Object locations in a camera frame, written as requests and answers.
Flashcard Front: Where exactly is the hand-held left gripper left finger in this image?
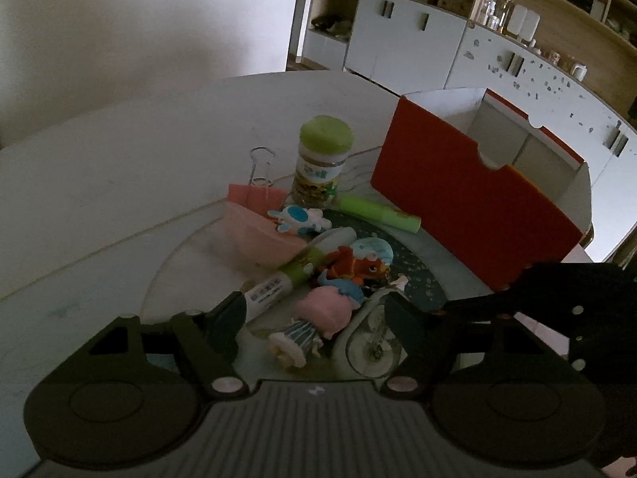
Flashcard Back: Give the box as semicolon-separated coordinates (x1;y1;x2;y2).
87;291;250;400

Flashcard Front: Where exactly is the pink-haired doll figure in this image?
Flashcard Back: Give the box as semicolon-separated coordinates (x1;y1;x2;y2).
268;279;367;370

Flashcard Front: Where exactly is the red storage box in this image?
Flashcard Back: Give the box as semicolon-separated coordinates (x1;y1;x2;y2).
371;87;594;294

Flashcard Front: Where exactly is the blue white airplane toy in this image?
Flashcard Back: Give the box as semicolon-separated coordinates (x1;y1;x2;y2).
268;205;332;234

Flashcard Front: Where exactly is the clear tape dispenser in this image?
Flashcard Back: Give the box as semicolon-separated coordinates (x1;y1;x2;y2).
343;289;415;380

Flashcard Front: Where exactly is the wooden shelf unit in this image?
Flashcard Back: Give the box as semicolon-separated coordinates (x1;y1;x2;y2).
309;0;637;125

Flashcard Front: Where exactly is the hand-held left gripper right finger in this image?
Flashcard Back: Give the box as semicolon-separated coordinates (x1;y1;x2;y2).
382;291;547;400

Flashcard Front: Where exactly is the orange fish toy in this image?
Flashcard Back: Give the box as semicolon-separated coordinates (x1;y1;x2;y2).
318;245;392;282

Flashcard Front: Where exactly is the white canister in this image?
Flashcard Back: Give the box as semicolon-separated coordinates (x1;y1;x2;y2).
508;5;541;42

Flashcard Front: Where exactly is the pink binder clip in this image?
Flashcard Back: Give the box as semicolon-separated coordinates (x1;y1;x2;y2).
226;147;288;212

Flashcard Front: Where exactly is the pink bowl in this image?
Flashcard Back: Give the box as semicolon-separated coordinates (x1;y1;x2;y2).
223;203;310;268

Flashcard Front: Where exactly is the white cabinet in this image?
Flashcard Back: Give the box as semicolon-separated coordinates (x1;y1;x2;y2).
286;0;637;195

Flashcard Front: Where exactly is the white green marker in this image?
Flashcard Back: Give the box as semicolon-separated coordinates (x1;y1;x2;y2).
242;226;357;320

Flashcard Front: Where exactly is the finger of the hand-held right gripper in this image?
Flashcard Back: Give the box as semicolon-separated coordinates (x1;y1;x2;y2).
442;279;535;320

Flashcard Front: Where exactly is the green-lid plastic jar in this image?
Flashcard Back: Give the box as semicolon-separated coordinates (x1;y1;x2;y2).
289;116;354;210

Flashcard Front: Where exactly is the green highlighter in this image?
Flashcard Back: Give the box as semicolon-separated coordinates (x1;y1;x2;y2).
337;195;423;234

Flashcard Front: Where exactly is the tall glass jar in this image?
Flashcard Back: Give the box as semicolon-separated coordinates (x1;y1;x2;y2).
498;0;517;35

